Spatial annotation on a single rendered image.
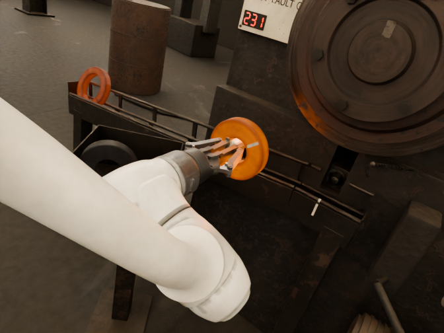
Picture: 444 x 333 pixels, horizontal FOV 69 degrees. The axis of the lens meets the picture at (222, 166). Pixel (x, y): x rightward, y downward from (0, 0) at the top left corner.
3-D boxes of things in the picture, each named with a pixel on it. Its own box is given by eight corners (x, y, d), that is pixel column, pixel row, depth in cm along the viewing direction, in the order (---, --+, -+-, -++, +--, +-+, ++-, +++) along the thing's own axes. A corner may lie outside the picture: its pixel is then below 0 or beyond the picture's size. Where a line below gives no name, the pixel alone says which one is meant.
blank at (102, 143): (70, 172, 88) (67, 179, 86) (96, 128, 83) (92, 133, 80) (122, 196, 94) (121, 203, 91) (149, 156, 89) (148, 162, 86)
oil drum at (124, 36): (136, 76, 400) (144, -3, 358) (171, 93, 375) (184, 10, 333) (94, 80, 354) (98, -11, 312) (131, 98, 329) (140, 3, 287)
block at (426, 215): (371, 261, 96) (411, 195, 85) (398, 276, 93) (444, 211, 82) (363, 281, 88) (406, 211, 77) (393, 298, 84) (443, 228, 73)
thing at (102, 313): (90, 285, 131) (98, 124, 98) (154, 296, 134) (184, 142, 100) (69, 332, 113) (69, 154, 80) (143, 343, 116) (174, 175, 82)
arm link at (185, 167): (179, 212, 59) (199, 199, 64) (185, 171, 54) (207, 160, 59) (144, 189, 63) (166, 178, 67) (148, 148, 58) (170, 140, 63)
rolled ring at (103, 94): (109, 67, 137) (115, 70, 140) (81, 64, 145) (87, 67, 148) (100, 110, 137) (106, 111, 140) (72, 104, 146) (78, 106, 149)
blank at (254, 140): (230, 181, 86) (222, 185, 84) (208, 127, 85) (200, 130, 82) (279, 169, 76) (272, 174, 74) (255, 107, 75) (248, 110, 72)
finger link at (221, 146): (199, 168, 69) (194, 165, 69) (227, 152, 77) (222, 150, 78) (202, 152, 67) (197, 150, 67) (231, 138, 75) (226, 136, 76)
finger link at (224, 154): (205, 154, 66) (211, 157, 66) (236, 141, 75) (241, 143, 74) (202, 170, 68) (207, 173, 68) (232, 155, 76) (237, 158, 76)
